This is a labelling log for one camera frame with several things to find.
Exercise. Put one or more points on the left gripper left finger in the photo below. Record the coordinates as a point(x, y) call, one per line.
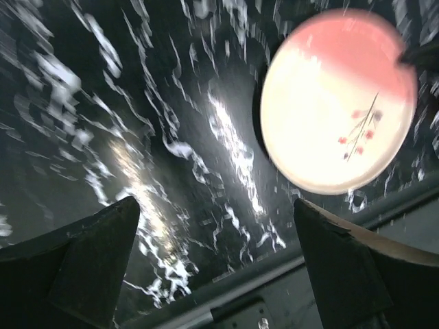
point(70, 277)

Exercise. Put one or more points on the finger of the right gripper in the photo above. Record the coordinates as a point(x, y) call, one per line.
point(423, 56)

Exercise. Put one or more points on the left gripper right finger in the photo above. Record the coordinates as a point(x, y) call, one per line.
point(361, 279)

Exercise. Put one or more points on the pink cream floral plate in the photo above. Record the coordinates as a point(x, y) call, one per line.
point(335, 105)

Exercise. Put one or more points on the black marble pattern mat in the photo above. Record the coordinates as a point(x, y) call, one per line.
point(158, 100)

